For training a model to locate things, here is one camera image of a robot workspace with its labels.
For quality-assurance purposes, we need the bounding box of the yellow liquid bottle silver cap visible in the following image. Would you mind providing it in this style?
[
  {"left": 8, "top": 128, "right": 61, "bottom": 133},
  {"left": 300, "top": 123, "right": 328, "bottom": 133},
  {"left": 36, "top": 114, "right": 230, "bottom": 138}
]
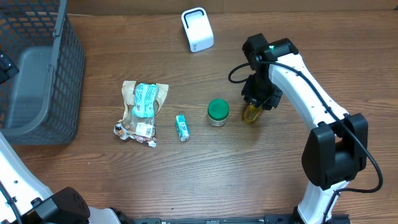
[{"left": 243, "top": 103, "right": 262, "bottom": 124}]

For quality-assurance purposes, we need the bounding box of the green lid jar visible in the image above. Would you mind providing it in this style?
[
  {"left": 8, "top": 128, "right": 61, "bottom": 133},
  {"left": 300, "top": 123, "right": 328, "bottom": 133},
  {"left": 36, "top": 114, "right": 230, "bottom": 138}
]
[{"left": 207, "top": 98, "right": 229, "bottom": 127}]

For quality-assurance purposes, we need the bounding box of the small teal white box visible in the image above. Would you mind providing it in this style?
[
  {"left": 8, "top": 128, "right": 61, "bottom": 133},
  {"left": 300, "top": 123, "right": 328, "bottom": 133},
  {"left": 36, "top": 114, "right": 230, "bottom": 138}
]
[{"left": 175, "top": 114, "right": 190, "bottom": 142}]

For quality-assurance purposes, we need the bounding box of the teal wet wipes pack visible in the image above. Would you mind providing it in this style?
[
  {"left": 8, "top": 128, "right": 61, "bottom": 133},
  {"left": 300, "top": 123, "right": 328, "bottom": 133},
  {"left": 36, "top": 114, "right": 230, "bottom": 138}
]
[{"left": 132, "top": 83, "right": 159, "bottom": 118}]

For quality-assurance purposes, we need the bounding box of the brown snack bag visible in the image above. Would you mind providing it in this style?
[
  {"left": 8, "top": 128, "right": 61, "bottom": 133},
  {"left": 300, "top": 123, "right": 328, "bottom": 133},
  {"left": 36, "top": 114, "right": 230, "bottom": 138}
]
[{"left": 114, "top": 81, "right": 169, "bottom": 147}]

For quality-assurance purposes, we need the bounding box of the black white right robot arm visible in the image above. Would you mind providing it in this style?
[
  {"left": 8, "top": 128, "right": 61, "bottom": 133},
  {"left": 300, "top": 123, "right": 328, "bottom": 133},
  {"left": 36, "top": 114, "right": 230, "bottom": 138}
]
[{"left": 241, "top": 34, "right": 368, "bottom": 223}]

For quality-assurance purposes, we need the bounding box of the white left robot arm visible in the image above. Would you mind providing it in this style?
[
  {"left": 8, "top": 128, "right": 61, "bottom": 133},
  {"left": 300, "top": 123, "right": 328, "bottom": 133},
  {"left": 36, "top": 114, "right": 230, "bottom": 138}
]
[{"left": 1, "top": 135, "right": 134, "bottom": 224}]

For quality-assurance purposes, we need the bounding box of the white barcode scanner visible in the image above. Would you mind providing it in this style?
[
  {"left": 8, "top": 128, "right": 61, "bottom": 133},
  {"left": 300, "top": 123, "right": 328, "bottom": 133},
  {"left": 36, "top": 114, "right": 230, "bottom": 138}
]
[{"left": 181, "top": 7, "right": 214, "bottom": 53}]

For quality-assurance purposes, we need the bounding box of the grey plastic shopping basket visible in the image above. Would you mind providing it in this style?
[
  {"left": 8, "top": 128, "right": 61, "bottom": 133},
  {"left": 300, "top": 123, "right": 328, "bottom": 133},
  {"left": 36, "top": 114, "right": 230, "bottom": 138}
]
[{"left": 1, "top": 0, "right": 85, "bottom": 145}]

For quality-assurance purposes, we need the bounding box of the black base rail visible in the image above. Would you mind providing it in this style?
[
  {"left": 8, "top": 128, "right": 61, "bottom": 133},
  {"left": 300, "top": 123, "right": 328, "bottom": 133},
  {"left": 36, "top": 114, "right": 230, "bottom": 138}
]
[{"left": 130, "top": 213, "right": 352, "bottom": 224}]

